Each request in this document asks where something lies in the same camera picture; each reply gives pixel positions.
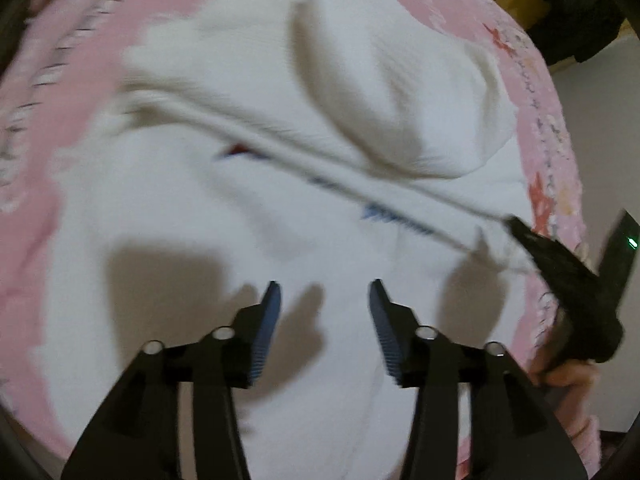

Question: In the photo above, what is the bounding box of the white zip hoodie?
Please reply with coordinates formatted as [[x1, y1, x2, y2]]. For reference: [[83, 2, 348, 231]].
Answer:
[[43, 0, 530, 479]]

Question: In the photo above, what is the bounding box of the person right hand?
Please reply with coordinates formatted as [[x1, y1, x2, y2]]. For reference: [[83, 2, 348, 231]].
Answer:
[[528, 344, 600, 388]]

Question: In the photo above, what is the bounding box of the black hanging coat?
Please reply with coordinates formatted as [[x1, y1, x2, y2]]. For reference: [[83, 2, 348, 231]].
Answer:
[[527, 0, 625, 66]]

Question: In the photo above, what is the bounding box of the pink patterned bed blanket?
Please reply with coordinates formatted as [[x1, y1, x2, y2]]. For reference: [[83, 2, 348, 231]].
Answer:
[[1, 0, 586, 458]]

